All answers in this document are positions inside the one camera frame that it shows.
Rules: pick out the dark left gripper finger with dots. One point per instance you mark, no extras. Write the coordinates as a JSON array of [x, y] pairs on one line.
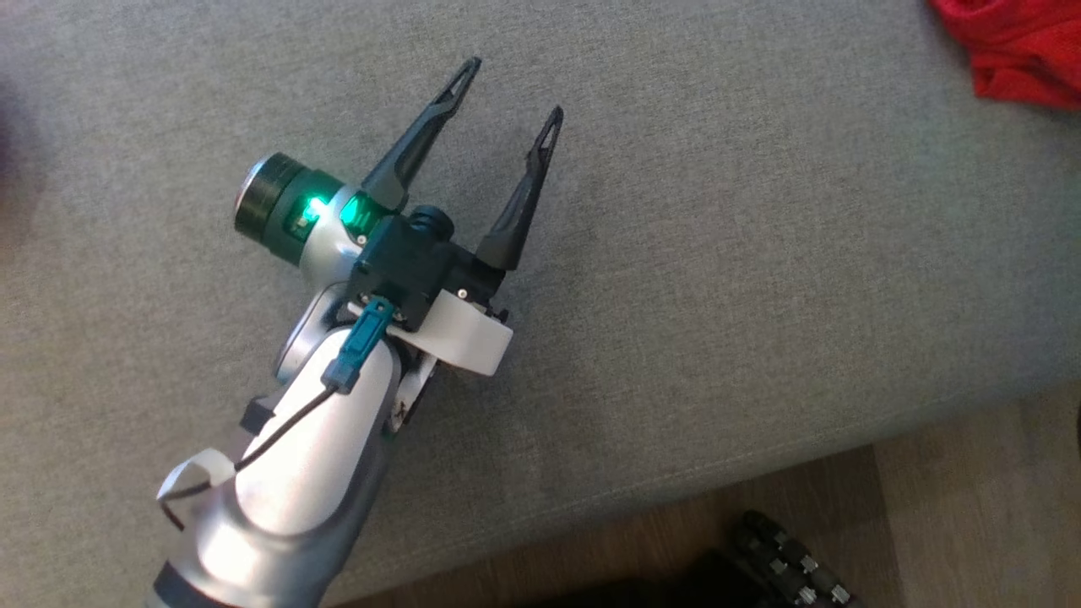
[[414, 152], [519, 203]]

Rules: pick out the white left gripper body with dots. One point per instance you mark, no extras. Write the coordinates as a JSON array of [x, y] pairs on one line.
[[291, 207]]

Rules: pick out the red shorts white side panel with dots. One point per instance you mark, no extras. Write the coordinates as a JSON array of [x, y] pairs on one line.
[[1022, 42]]

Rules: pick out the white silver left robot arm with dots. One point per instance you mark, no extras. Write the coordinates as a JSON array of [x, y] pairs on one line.
[[287, 490]]

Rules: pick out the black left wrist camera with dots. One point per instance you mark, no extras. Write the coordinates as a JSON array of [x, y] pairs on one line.
[[405, 262]]

